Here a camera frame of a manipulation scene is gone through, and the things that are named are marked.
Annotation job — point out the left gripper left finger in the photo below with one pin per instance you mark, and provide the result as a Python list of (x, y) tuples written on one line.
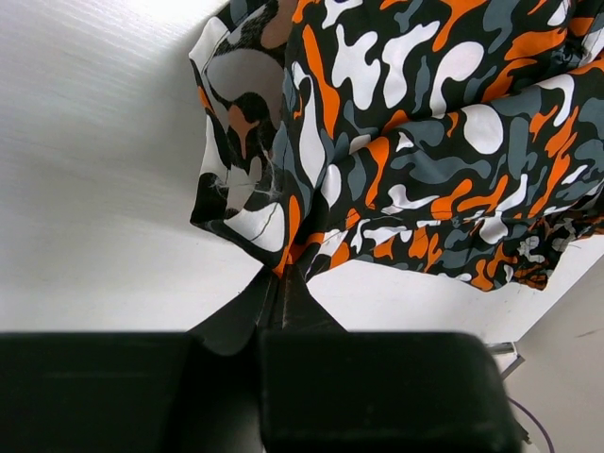
[(173, 391)]

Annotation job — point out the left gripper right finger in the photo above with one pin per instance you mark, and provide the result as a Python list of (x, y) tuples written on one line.
[(325, 389)]

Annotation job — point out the orange camouflage shorts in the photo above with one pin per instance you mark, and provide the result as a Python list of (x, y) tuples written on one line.
[(460, 139)]

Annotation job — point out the aluminium front rail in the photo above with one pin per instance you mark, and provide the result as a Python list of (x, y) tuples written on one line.
[(506, 356)]

